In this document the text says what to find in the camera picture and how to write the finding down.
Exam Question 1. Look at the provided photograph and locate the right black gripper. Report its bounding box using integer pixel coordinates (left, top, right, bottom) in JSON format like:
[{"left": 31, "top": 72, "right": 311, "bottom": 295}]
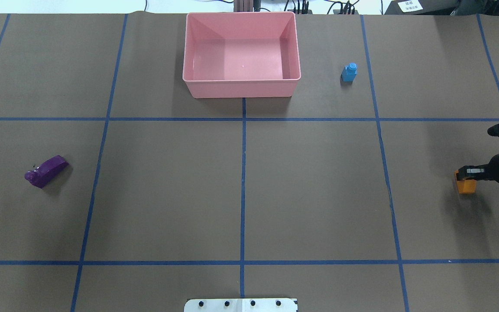
[{"left": 457, "top": 154, "right": 499, "bottom": 183}]

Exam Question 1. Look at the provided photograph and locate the orange toy block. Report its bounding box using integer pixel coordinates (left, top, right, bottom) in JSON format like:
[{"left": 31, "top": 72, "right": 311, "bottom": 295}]
[{"left": 454, "top": 171, "right": 477, "bottom": 195}]

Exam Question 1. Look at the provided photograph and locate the purple toy block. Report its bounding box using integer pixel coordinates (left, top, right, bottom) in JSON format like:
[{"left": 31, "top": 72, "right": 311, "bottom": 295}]
[{"left": 24, "top": 155, "right": 69, "bottom": 189}]

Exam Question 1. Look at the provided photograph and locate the pink plastic box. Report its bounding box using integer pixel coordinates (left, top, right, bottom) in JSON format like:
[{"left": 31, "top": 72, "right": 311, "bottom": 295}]
[{"left": 182, "top": 11, "right": 301, "bottom": 98}]

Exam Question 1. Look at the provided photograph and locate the small blue toy block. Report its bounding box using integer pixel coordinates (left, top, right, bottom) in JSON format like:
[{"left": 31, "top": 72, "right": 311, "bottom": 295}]
[{"left": 340, "top": 62, "right": 358, "bottom": 82}]

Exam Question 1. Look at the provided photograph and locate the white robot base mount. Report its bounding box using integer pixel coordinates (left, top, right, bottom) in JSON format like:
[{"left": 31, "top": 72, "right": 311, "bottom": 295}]
[{"left": 184, "top": 298, "right": 299, "bottom": 312}]

